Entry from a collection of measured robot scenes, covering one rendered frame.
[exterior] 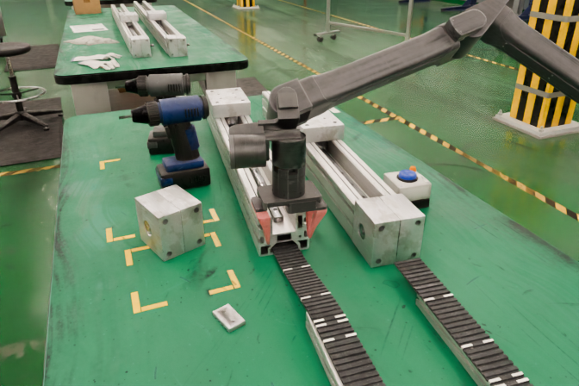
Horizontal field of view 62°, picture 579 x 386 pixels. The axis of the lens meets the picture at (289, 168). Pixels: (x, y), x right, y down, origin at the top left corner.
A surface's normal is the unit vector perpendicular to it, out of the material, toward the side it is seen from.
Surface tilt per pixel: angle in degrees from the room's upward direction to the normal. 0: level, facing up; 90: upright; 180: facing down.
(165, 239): 90
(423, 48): 49
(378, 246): 90
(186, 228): 90
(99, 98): 90
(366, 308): 0
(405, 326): 0
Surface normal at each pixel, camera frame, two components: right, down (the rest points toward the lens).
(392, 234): 0.27, 0.41
